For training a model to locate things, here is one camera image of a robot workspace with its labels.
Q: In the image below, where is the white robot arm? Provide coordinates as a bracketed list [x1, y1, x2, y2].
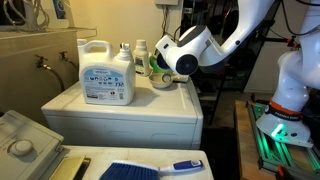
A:
[156, 0, 320, 148]

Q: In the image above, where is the beige bowl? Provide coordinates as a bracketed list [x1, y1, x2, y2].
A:
[149, 73, 173, 89]

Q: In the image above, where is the white front-load washing machine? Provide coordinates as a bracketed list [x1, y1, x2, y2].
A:
[41, 76, 203, 149]

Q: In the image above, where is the small white detergent bottle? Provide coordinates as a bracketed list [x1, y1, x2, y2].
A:
[133, 39, 150, 76]

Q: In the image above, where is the large white detergent jug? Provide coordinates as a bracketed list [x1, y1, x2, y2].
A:
[77, 39, 136, 105]

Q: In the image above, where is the wooden workbench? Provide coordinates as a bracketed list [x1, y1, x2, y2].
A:
[234, 99, 320, 180]

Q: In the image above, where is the white top-load machine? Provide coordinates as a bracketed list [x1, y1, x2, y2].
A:
[0, 110, 214, 180]

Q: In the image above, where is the blue handled brush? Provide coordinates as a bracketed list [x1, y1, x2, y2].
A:
[99, 160, 204, 180]

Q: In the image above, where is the wall shelf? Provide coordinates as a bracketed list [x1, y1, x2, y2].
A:
[0, 27, 98, 40]

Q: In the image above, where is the wall water faucet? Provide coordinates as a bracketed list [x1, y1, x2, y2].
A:
[59, 51, 78, 71]
[36, 55, 65, 92]

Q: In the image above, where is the green lit metal base rail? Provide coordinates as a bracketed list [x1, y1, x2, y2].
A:
[246, 102, 320, 180]

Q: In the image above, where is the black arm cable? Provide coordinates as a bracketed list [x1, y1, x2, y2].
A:
[268, 0, 320, 44]

